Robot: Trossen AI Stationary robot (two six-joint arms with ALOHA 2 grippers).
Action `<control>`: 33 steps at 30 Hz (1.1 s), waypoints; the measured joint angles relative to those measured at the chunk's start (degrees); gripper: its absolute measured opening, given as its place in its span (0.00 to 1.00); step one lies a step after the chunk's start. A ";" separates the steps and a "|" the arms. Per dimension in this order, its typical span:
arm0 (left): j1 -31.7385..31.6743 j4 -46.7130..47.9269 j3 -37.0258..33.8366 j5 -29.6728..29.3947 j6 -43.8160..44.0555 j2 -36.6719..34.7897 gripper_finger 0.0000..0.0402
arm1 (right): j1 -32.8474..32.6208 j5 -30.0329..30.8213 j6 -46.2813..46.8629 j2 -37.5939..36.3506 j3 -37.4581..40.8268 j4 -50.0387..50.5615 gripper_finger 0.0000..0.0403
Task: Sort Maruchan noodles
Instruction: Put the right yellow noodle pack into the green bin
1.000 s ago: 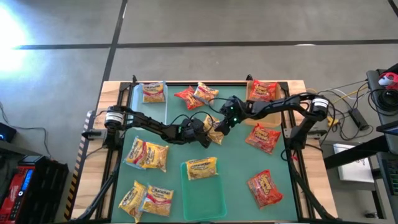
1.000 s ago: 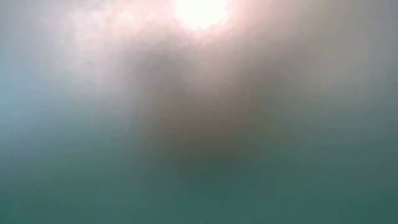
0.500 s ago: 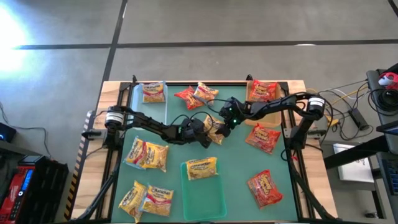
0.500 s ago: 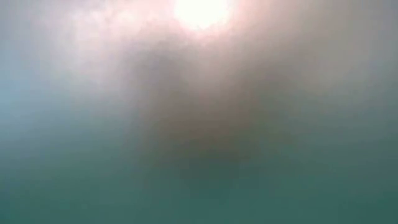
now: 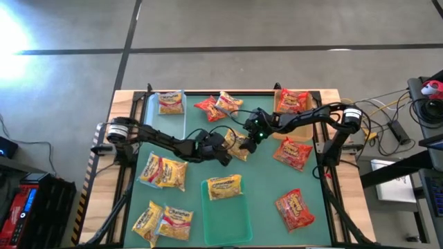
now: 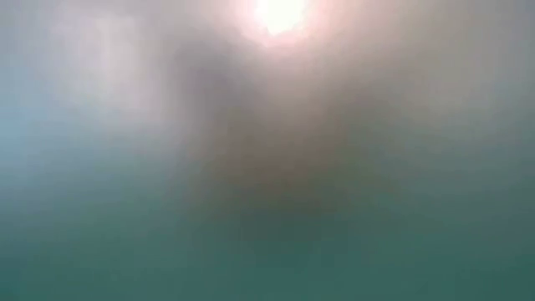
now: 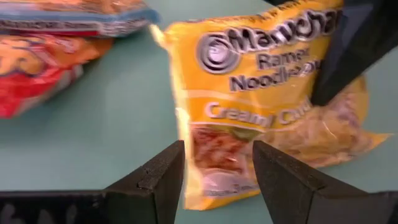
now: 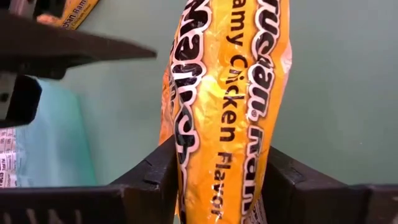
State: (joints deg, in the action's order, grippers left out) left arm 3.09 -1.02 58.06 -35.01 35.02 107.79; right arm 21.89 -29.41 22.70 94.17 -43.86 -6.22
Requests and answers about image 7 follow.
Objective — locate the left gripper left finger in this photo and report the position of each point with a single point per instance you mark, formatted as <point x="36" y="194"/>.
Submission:
<point x="124" y="205"/>

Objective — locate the green table mat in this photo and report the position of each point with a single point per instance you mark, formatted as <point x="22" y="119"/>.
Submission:
<point x="109" y="130"/>

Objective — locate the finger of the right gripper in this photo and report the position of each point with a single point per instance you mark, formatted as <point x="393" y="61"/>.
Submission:
<point x="357" y="40"/>

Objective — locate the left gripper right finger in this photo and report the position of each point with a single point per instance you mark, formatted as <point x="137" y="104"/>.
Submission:
<point x="311" y="202"/>

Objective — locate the yellow Maruchan noodle packet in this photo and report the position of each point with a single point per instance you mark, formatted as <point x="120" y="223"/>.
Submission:
<point x="248" y="93"/>

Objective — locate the blue-edged beef noodle packet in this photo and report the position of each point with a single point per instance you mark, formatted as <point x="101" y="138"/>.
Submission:
<point x="71" y="18"/>

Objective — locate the red Maruchan noodle packet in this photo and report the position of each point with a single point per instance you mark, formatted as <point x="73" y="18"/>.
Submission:
<point x="37" y="71"/>

